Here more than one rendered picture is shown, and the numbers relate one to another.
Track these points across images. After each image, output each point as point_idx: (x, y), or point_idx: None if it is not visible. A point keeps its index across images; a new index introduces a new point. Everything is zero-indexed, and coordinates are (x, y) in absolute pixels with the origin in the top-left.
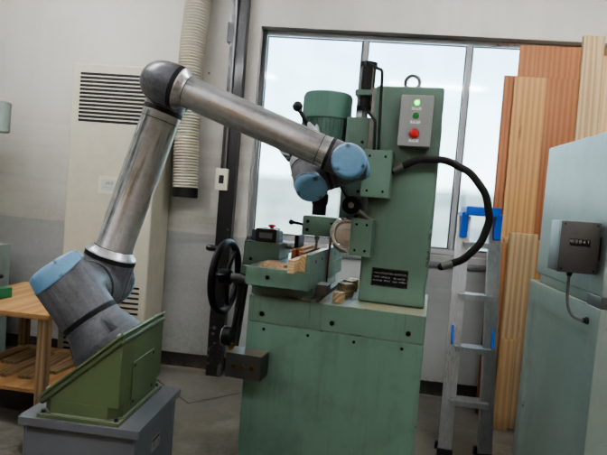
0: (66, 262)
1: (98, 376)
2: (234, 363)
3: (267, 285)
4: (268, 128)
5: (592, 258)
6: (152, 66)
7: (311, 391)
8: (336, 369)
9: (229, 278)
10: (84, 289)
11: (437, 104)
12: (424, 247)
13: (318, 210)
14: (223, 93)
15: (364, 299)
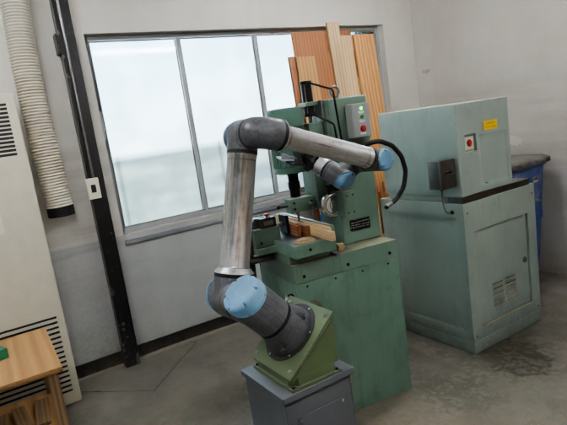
0: (260, 284)
1: (322, 346)
2: None
3: (311, 255)
4: (343, 151)
5: (453, 178)
6: (264, 124)
7: (344, 313)
8: (356, 292)
9: None
10: (277, 298)
11: None
12: (375, 198)
13: (298, 193)
14: (312, 133)
15: (348, 242)
